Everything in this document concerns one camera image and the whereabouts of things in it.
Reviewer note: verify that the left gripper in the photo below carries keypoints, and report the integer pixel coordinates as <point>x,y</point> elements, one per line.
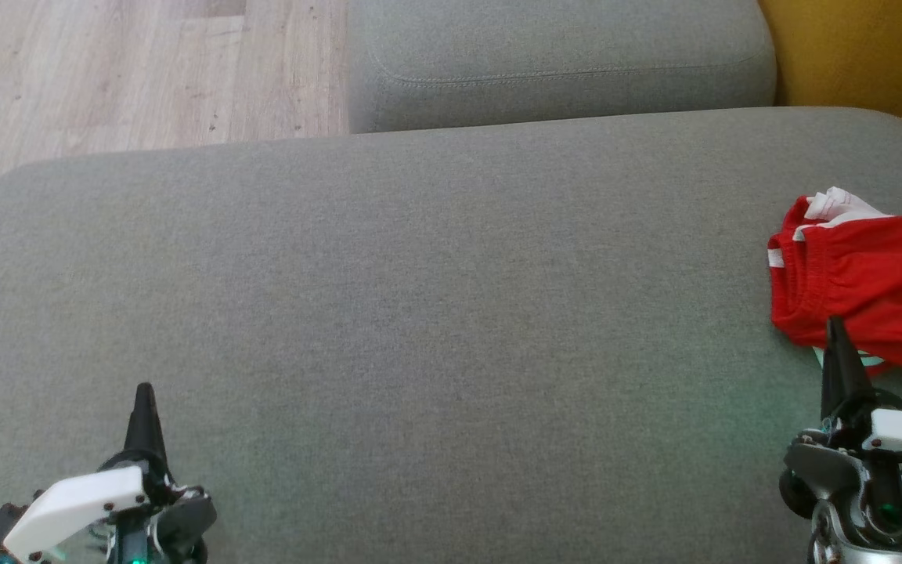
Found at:
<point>75,509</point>

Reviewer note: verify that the red and white basketball jersey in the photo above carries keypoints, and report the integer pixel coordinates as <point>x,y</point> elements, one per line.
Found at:
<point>882,282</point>

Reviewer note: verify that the mustard yellow upholstered panel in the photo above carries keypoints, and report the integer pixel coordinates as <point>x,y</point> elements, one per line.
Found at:
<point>866,55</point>

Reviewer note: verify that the small grey sofa section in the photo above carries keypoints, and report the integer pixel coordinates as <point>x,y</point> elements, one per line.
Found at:
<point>561,55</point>

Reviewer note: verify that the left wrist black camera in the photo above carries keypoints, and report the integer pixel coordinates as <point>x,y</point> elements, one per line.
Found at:
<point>1,529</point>

